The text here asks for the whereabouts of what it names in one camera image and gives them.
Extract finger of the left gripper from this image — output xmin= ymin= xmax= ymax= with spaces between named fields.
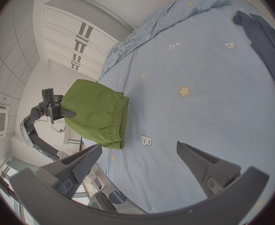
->
xmin=60 ymin=109 xmax=77 ymax=117

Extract white wardrobe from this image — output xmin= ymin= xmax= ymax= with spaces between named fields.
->
xmin=42 ymin=5 xmax=121 ymax=81

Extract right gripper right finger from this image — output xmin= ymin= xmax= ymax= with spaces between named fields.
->
xmin=176 ymin=141 xmax=242 ymax=198

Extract dark blue T-shirt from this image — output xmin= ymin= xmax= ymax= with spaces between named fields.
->
xmin=232 ymin=10 xmax=275 ymax=98

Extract pale blue quilt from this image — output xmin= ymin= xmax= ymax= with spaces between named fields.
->
xmin=100 ymin=0 xmax=229 ymax=78

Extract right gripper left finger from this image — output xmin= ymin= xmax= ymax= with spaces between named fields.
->
xmin=38 ymin=143 xmax=103 ymax=198

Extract green shorts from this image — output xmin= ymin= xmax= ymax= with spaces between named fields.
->
xmin=62 ymin=79 xmax=130 ymax=150

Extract bed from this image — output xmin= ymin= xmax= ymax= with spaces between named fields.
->
xmin=94 ymin=0 xmax=275 ymax=216

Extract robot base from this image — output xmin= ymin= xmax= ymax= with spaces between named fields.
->
xmin=85 ymin=171 xmax=149 ymax=215

